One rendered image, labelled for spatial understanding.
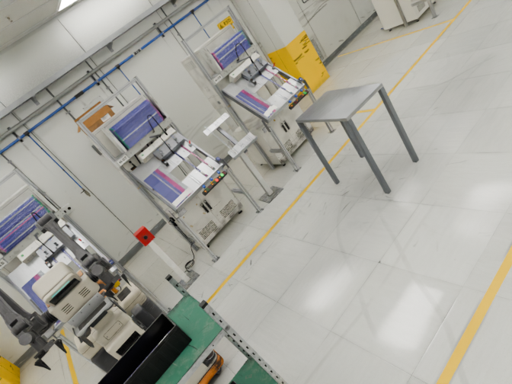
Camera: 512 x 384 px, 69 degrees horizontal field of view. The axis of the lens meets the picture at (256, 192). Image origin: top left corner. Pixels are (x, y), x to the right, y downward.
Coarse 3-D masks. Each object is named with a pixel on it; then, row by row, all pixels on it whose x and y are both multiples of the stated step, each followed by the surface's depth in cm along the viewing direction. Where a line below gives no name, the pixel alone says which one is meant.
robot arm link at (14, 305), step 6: (0, 288) 206; (0, 294) 201; (6, 294) 204; (6, 300) 201; (12, 300) 204; (12, 306) 201; (18, 306) 203; (18, 312) 201; (24, 312) 202; (36, 312) 206; (30, 318) 207; (36, 318) 202; (42, 318) 205; (42, 324) 203
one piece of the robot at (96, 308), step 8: (96, 296) 225; (88, 304) 223; (96, 304) 225; (104, 304) 222; (112, 304) 224; (80, 312) 221; (88, 312) 223; (96, 312) 220; (104, 312) 230; (72, 320) 219; (80, 320) 221; (88, 320) 218; (96, 320) 227; (72, 328) 221; (80, 328) 216; (80, 336) 215; (88, 344) 218
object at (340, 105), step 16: (336, 96) 332; (352, 96) 311; (368, 96) 293; (384, 96) 300; (304, 112) 348; (320, 112) 325; (336, 112) 305; (352, 112) 288; (304, 128) 348; (352, 128) 290; (400, 128) 314; (320, 160) 366; (368, 160) 304; (416, 160) 328; (336, 176) 374
